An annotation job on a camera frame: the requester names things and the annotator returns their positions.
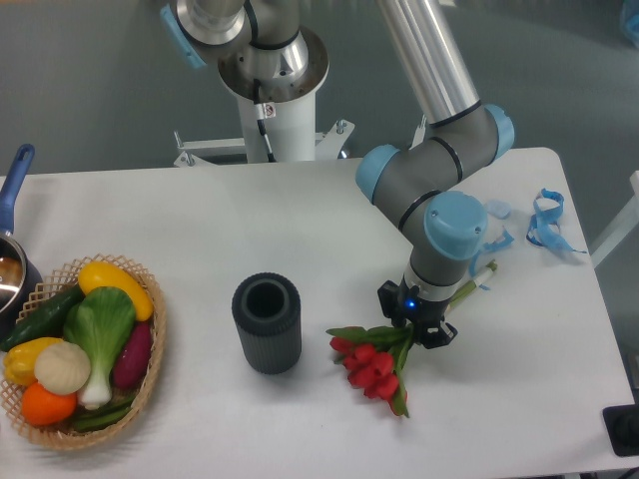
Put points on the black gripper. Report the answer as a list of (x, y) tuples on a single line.
[(401, 305)]

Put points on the red tulip bouquet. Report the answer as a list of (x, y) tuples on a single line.
[(375, 358)]

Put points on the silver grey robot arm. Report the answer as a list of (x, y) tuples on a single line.
[(274, 65)]

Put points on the small blue tape strip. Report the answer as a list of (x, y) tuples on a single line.
[(504, 241)]

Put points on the light blue round cap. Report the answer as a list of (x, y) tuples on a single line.
[(498, 209)]

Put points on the dark grey ribbed vase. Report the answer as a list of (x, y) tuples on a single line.
[(266, 309)]

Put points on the crumpled blue tape strip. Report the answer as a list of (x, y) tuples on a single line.
[(544, 229)]

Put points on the black device at edge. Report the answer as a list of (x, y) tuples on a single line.
[(622, 427)]

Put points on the purple sweet potato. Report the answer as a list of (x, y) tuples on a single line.
[(131, 365)]

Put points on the green bok choy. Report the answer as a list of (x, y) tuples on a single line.
[(100, 325)]

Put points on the green bean pods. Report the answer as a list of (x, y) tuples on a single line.
[(103, 417)]

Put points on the yellow squash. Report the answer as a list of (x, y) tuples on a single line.
[(97, 274)]

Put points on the cream white garlic bulb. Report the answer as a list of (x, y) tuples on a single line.
[(62, 368)]

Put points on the dark green cucumber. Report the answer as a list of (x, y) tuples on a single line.
[(46, 320)]

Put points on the blue object top corner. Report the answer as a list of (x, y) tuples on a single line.
[(629, 21)]

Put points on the orange fruit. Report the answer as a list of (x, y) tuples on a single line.
[(40, 407)]

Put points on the yellow bell pepper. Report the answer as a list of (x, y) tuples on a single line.
[(19, 362)]

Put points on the white base bracket frame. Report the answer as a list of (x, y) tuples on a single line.
[(329, 146)]

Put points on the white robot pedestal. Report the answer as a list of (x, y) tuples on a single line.
[(290, 127)]

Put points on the white metal frame leg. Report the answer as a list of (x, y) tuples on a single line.
[(618, 229)]

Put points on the blue handled saucepan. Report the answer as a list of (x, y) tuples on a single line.
[(19, 275)]

